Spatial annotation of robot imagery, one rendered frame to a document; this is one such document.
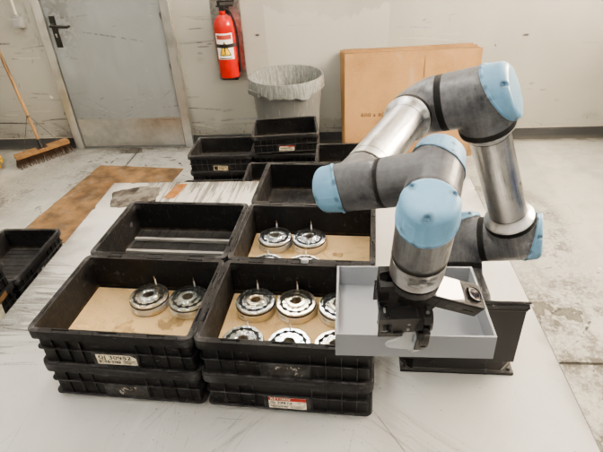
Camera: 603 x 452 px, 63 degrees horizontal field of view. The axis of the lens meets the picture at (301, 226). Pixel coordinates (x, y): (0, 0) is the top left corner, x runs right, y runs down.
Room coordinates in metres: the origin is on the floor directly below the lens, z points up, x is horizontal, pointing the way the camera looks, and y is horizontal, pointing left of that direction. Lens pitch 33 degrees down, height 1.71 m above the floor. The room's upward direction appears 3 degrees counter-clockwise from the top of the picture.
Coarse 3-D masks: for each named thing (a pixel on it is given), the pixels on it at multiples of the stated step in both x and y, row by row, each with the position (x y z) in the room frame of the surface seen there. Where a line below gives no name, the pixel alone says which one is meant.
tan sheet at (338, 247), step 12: (336, 240) 1.27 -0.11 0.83; (348, 240) 1.27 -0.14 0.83; (360, 240) 1.26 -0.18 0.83; (252, 252) 1.24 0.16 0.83; (264, 252) 1.23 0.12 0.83; (288, 252) 1.23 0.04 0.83; (324, 252) 1.21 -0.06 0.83; (336, 252) 1.21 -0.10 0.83; (348, 252) 1.21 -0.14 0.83; (360, 252) 1.20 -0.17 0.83
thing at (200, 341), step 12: (228, 264) 1.05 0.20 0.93; (240, 264) 1.05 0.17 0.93; (252, 264) 1.05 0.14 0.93; (264, 264) 1.04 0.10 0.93; (276, 264) 1.04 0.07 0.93; (288, 264) 1.03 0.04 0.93; (300, 264) 1.03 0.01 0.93; (312, 264) 1.03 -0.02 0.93; (324, 264) 1.02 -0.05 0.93; (336, 264) 1.02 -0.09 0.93; (348, 264) 1.02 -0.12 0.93; (216, 288) 0.95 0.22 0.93; (204, 312) 0.87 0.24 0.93; (204, 324) 0.83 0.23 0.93; (204, 348) 0.77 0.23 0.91; (216, 348) 0.77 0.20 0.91; (228, 348) 0.76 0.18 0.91; (240, 348) 0.76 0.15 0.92; (252, 348) 0.75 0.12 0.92; (264, 348) 0.75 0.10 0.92; (276, 348) 0.75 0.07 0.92; (288, 348) 0.74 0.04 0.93; (300, 348) 0.74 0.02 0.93; (312, 348) 0.73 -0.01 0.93; (324, 348) 0.73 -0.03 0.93
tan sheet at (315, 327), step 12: (276, 300) 1.01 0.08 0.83; (228, 312) 0.97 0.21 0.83; (276, 312) 0.96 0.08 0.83; (228, 324) 0.93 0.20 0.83; (240, 324) 0.92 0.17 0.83; (252, 324) 0.92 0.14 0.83; (264, 324) 0.92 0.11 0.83; (276, 324) 0.92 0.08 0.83; (288, 324) 0.91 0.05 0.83; (312, 324) 0.91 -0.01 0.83; (324, 324) 0.91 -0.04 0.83; (264, 336) 0.88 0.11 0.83; (312, 336) 0.87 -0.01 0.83
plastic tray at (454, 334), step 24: (336, 288) 0.73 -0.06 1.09; (360, 288) 0.79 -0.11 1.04; (336, 312) 0.66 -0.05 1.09; (360, 312) 0.71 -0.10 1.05; (456, 312) 0.69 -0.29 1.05; (480, 312) 0.67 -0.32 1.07; (336, 336) 0.61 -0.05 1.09; (360, 336) 0.60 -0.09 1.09; (432, 336) 0.59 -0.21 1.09; (456, 336) 0.59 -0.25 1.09; (480, 336) 0.58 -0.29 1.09
